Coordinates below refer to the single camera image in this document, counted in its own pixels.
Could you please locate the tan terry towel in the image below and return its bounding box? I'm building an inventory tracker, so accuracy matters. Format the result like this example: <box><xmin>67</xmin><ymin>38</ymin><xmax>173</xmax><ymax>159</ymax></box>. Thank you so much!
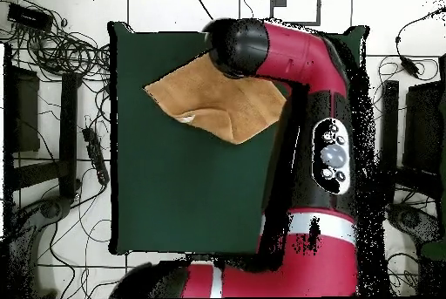
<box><xmin>143</xmin><ymin>52</ymin><xmax>288</xmax><ymax>146</ymax></box>

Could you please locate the dark green table cloth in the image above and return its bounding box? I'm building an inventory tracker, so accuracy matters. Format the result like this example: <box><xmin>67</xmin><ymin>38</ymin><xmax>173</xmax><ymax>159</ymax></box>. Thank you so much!
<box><xmin>109</xmin><ymin>21</ymin><xmax>370</xmax><ymax>256</ymax></box>

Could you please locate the long black power strip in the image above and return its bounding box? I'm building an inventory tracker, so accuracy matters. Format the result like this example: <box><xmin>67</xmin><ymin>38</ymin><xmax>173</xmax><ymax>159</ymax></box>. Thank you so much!
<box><xmin>82</xmin><ymin>126</ymin><xmax>111</xmax><ymax>187</ymax></box>

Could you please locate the grey tripod base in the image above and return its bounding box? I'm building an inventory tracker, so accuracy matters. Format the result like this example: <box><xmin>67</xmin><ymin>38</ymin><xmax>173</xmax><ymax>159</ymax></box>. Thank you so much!
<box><xmin>0</xmin><ymin>196</ymin><xmax>74</xmax><ymax>298</ymax></box>
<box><xmin>384</xmin><ymin>201</ymin><xmax>446</xmax><ymax>262</ymax></box>

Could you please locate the black box device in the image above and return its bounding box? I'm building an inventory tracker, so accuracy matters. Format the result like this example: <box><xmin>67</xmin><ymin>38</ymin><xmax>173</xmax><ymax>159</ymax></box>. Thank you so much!
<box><xmin>6</xmin><ymin>2</ymin><xmax>54</xmax><ymax>32</ymax></box>

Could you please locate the black stand frame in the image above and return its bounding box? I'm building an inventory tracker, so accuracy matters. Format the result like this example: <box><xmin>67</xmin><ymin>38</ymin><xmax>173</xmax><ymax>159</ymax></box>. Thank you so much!
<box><xmin>3</xmin><ymin>43</ymin><xmax>83</xmax><ymax>206</ymax></box>
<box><xmin>377</xmin><ymin>53</ymin><xmax>446</xmax><ymax>206</ymax></box>

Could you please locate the black inline cable adapter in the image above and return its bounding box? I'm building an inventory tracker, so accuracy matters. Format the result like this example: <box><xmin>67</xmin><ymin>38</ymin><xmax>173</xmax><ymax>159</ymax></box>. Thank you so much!
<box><xmin>399</xmin><ymin>55</ymin><xmax>421</xmax><ymax>78</ymax></box>

